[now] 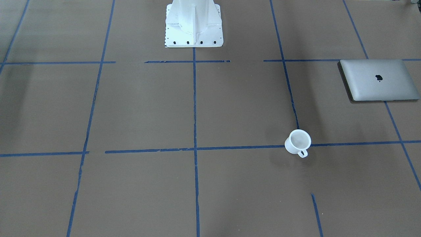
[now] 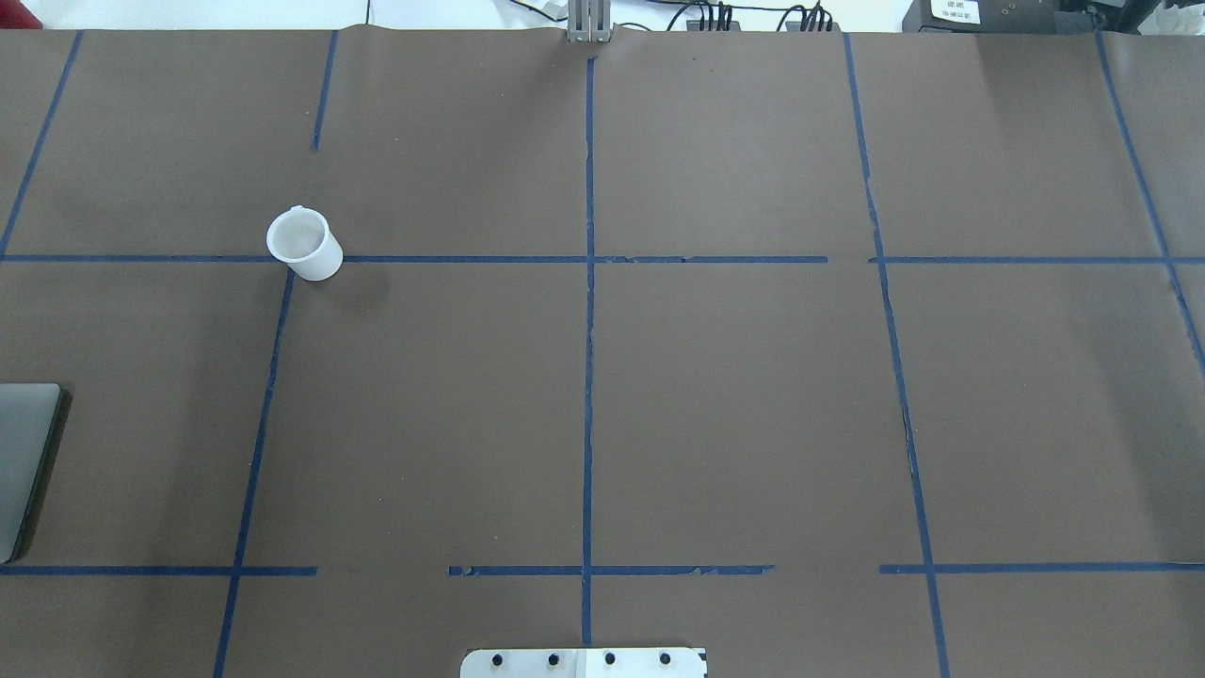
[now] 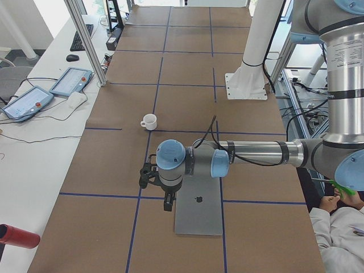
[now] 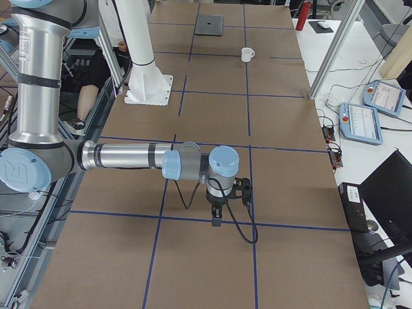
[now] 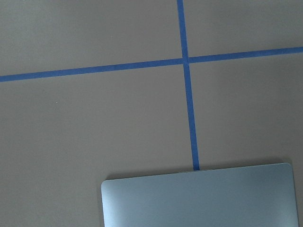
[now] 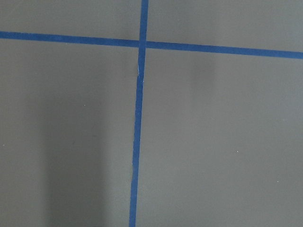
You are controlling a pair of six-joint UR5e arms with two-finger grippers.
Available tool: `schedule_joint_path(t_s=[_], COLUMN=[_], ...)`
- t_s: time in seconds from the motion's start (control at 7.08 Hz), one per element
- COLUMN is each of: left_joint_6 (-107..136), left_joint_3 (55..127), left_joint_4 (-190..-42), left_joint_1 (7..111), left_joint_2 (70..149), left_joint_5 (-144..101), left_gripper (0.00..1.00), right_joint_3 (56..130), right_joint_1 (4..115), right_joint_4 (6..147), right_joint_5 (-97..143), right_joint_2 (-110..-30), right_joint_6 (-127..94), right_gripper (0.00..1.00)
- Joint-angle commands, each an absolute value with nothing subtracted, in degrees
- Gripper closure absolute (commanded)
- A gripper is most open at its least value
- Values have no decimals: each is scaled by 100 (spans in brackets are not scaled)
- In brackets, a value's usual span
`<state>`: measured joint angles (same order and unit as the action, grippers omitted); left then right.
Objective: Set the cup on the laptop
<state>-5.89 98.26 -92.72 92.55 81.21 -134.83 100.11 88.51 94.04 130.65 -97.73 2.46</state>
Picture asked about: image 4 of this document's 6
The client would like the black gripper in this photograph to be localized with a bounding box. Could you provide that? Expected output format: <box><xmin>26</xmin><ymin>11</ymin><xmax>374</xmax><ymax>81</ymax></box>
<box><xmin>206</xmin><ymin>191</ymin><xmax>227</xmax><ymax>227</ymax></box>

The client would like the white cup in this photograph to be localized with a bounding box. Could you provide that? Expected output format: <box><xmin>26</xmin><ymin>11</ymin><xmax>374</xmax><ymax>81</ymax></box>
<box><xmin>241</xmin><ymin>47</ymin><xmax>255</xmax><ymax>63</ymax></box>

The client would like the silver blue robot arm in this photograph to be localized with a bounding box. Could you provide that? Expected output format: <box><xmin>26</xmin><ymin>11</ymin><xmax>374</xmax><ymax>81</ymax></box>
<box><xmin>1</xmin><ymin>1</ymin><xmax>239</xmax><ymax>226</ymax></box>

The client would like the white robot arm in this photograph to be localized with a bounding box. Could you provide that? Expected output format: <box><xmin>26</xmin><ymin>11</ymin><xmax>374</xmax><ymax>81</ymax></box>
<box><xmin>115</xmin><ymin>1</ymin><xmax>173</xmax><ymax>106</ymax></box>

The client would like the dark grey closed laptop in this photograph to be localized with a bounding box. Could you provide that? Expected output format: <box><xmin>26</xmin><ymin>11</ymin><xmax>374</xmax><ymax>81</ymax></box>
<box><xmin>195</xmin><ymin>14</ymin><xmax>223</xmax><ymax>37</ymax></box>

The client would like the lower orange black connector box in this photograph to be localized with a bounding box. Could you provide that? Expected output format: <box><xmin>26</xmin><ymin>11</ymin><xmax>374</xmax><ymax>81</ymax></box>
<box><xmin>328</xmin><ymin>148</ymin><xmax>343</xmax><ymax>169</ymax></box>

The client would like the orange black connector box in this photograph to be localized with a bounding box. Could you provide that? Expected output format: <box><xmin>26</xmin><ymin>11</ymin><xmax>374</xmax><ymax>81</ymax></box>
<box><xmin>322</xmin><ymin>126</ymin><xmax>335</xmax><ymax>143</ymax></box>
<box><xmin>328</xmin><ymin>148</ymin><xmax>343</xmax><ymax>169</ymax></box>

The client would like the black computer box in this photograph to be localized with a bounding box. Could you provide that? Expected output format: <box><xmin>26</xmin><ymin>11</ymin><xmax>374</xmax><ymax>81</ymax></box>
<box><xmin>338</xmin><ymin>182</ymin><xmax>378</xmax><ymax>234</ymax></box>

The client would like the upper orange black connector box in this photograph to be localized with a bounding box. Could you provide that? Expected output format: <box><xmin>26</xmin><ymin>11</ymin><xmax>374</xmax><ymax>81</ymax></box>
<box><xmin>322</xmin><ymin>126</ymin><xmax>335</xmax><ymax>143</ymax></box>

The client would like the white power adapter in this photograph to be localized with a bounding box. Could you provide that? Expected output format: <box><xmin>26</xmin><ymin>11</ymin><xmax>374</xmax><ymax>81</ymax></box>
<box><xmin>325</xmin><ymin>93</ymin><xmax>342</xmax><ymax>108</ymax></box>

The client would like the black monitor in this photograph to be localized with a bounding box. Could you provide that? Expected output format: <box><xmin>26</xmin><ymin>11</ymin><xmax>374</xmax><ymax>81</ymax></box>
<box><xmin>359</xmin><ymin>150</ymin><xmax>411</xmax><ymax>245</ymax></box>

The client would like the near teach pendant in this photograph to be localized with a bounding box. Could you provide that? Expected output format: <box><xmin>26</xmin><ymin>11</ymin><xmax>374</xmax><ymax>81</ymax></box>
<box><xmin>339</xmin><ymin>102</ymin><xmax>383</xmax><ymax>145</ymax></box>

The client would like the teach pendant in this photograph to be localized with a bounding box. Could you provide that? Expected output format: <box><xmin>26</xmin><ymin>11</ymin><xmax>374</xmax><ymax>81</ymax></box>
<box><xmin>363</xmin><ymin>80</ymin><xmax>406</xmax><ymax>117</ymax></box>
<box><xmin>339</xmin><ymin>102</ymin><xmax>383</xmax><ymax>145</ymax></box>

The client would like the seated person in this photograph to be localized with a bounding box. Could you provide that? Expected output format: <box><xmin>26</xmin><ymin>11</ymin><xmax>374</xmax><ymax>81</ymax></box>
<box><xmin>62</xmin><ymin>0</ymin><xmax>152</xmax><ymax>136</ymax></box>

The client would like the far teach pendant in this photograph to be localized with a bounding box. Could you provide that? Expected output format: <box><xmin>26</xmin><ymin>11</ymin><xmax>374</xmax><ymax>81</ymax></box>
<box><xmin>363</xmin><ymin>80</ymin><xmax>406</xmax><ymax>117</ymax></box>

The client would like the black mouse pad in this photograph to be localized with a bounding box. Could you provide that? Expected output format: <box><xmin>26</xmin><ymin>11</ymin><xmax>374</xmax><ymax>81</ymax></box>
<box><xmin>308</xmin><ymin>20</ymin><xmax>333</xmax><ymax>33</ymax></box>

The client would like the white computer mouse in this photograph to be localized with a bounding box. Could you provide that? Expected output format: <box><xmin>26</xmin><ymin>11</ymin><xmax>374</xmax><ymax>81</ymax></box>
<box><xmin>317</xmin><ymin>20</ymin><xmax>330</xmax><ymax>29</ymax></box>

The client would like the red bottle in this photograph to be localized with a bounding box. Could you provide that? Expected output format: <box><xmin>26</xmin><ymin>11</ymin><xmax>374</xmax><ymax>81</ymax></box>
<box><xmin>295</xmin><ymin>1</ymin><xmax>312</xmax><ymax>31</ymax></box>

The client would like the wooden beam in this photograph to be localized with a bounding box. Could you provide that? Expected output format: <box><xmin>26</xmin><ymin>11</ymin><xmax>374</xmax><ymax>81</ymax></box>
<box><xmin>380</xmin><ymin>15</ymin><xmax>411</xmax><ymax>79</ymax></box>

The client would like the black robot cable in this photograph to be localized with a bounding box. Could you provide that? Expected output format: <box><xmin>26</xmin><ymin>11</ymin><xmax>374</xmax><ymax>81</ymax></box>
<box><xmin>172</xmin><ymin>177</ymin><xmax>259</xmax><ymax>244</ymax></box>

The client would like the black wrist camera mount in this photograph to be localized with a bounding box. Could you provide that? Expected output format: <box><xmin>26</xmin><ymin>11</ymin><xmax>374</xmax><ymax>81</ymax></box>
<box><xmin>228</xmin><ymin>177</ymin><xmax>253</xmax><ymax>208</ymax></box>

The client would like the aluminium frame post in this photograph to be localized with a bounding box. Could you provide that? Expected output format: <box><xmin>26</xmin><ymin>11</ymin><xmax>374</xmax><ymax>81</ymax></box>
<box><xmin>308</xmin><ymin>0</ymin><xmax>365</xmax><ymax>100</ymax></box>

